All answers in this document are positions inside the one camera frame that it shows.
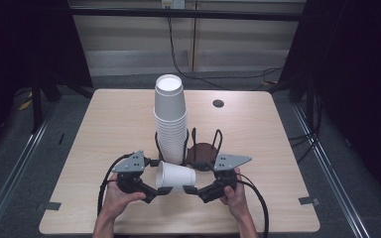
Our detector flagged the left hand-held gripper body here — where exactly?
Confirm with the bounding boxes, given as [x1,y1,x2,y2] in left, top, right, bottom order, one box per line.
[111,150,158,204]

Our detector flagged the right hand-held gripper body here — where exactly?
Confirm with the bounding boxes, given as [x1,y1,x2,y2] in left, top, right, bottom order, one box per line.
[196,154,253,204]

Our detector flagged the dark brown wire cup holder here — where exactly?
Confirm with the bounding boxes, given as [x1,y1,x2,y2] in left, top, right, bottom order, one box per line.
[154,127,224,173]

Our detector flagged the white disposable paper cup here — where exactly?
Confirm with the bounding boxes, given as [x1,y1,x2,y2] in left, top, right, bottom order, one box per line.
[155,161,197,193]

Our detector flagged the stack of white paper cups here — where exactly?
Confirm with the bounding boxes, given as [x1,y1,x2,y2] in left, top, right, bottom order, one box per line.
[153,73,189,166]

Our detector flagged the person's left hand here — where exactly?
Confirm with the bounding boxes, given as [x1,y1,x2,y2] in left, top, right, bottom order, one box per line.
[100,173,148,221]

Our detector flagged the person's right hand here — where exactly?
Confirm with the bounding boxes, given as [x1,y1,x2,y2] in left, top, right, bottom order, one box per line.
[218,168,248,219]

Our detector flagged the grey tape strip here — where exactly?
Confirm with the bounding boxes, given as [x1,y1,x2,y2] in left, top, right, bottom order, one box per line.
[35,201,63,212]
[298,195,320,206]

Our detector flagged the yellow floor tape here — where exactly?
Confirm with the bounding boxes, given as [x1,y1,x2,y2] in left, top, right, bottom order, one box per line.
[18,91,34,112]

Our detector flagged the black horizontal bar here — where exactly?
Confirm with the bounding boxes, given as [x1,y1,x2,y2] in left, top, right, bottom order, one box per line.
[68,8,307,23]

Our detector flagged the black curtain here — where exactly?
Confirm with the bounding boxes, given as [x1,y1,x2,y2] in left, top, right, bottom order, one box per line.
[279,0,381,202]
[0,0,93,160]

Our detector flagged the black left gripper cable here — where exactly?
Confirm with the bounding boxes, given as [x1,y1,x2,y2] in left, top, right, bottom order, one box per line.
[96,152,135,217]

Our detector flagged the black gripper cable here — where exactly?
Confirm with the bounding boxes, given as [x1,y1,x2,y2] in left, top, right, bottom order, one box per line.
[234,173,271,238]
[96,152,135,217]

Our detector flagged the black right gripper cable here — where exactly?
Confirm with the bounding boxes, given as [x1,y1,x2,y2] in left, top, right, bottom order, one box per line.
[234,173,271,238]

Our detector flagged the black floor cables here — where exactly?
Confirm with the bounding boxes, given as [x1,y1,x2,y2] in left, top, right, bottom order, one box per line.
[287,95,323,165]

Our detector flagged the metal floor rail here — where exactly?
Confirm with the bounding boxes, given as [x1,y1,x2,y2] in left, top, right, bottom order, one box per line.
[0,105,58,238]
[291,103,373,238]

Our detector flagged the black wall cable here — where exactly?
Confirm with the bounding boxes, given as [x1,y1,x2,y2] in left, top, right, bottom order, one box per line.
[167,16,283,92]

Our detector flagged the white wall outlet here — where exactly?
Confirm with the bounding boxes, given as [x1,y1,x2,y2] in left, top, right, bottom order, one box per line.
[161,0,187,10]

